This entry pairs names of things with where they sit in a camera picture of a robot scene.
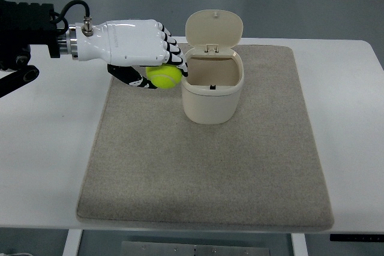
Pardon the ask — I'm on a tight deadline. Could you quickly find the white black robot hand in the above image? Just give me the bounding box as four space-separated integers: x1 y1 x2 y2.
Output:
66 19 188 89

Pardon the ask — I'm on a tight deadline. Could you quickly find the yellow tennis ball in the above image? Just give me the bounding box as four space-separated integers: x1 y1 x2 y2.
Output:
146 65 182 89

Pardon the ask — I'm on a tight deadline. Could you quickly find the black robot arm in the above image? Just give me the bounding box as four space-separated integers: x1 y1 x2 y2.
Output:
1 0 93 97

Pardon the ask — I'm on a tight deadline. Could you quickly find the beige lidded bin box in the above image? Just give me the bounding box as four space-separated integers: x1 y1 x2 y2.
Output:
181 10 244 125

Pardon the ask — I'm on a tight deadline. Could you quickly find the grey fabric mat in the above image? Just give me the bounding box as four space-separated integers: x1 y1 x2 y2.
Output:
77 45 334 231

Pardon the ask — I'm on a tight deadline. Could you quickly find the white table leg left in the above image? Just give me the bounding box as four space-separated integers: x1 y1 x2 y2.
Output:
62 229 83 256

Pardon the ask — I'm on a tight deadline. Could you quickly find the white table leg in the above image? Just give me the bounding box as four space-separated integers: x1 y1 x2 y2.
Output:
62 229 83 256
291 233 308 256

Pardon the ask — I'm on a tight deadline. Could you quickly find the white table leg right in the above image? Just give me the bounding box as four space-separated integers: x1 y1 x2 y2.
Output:
291 233 308 256

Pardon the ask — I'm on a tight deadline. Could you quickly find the black table control panel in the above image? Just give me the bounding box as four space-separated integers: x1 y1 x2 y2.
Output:
329 234 384 243

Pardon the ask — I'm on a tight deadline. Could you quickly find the grey metal base plate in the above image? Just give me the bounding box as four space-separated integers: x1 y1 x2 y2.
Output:
120 241 271 256

